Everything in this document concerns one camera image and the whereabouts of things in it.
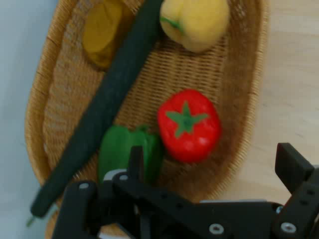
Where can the woven wicker basket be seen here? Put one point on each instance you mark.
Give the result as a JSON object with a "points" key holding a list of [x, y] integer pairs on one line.
{"points": [[189, 62]]}

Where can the green toy bell pepper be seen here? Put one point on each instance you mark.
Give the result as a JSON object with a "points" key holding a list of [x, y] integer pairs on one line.
{"points": [[117, 149]]}

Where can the yellow lemon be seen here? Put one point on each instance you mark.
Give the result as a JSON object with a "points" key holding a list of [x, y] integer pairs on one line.
{"points": [[197, 22]]}

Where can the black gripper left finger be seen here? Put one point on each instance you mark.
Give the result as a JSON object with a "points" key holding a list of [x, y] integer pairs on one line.
{"points": [[79, 206]]}

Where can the long dark green cucumber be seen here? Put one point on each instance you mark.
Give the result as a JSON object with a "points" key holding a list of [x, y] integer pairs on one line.
{"points": [[107, 99]]}

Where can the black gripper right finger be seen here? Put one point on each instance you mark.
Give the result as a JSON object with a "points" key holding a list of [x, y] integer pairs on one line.
{"points": [[294, 171]]}

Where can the red toy tomato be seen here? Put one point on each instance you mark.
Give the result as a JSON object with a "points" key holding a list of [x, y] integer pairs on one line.
{"points": [[189, 125]]}

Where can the orange toy bell pepper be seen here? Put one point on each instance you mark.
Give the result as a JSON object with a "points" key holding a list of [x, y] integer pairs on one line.
{"points": [[99, 37]]}

